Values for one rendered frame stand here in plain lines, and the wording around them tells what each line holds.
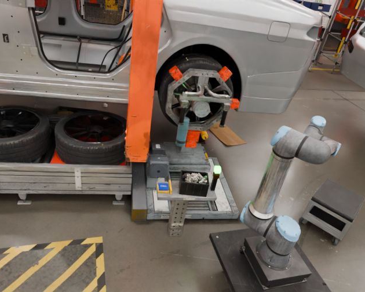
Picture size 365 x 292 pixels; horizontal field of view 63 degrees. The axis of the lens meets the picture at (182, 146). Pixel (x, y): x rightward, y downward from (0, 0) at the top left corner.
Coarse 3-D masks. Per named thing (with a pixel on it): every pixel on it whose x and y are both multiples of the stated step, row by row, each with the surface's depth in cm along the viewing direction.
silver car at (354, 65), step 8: (360, 32) 419; (352, 40) 405; (360, 40) 390; (352, 48) 398; (360, 48) 382; (344, 56) 416; (352, 56) 394; (360, 56) 379; (344, 64) 414; (352, 64) 393; (360, 64) 378; (344, 72) 416; (352, 72) 395; (360, 72) 378; (352, 80) 398; (360, 80) 382
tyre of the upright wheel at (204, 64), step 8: (184, 56) 254; (192, 56) 250; (200, 56) 251; (208, 56) 259; (168, 64) 259; (176, 64) 247; (184, 64) 241; (192, 64) 241; (200, 64) 242; (208, 64) 243; (216, 64) 245; (168, 72) 248; (160, 80) 258; (168, 80) 245; (160, 88) 251; (232, 88) 259; (160, 96) 253; (232, 96) 263; (160, 104) 257; (168, 120) 268
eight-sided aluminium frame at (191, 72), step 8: (184, 72) 241; (192, 72) 236; (200, 72) 237; (208, 72) 238; (216, 72) 240; (184, 80) 239; (168, 88) 244; (168, 96) 244; (168, 104) 249; (168, 112) 252; (176, 120) 258; (216, 120) 264; (192, 128) 265; (200, 128) 266; (208, 128) 267
